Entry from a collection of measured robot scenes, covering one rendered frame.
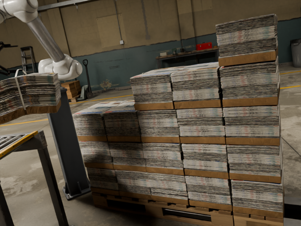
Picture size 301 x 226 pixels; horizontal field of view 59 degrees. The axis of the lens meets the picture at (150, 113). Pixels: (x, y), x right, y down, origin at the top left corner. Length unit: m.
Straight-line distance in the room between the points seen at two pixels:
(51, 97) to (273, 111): 1.25
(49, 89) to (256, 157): 1.26
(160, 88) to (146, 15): 6.95
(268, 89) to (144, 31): 7.22
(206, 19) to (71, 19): 4.15
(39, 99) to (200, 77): 0.95
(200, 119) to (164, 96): 0.27
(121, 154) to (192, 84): 0.77
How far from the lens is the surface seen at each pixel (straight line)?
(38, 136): 1.96
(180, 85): 1.62
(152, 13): 8.53
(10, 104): 1.72
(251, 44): 1.50
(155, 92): 1.69
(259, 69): 1.50
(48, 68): 2.42
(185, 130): 1.69
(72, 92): 8.26
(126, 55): 8.63
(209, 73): 1.55
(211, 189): 1.82
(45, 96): 1.68
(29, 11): 2.08
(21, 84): 1.69
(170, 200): 1.99
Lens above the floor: 1.24
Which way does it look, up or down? 14 degrees down
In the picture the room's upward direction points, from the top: 10 degrees counter-clockwise
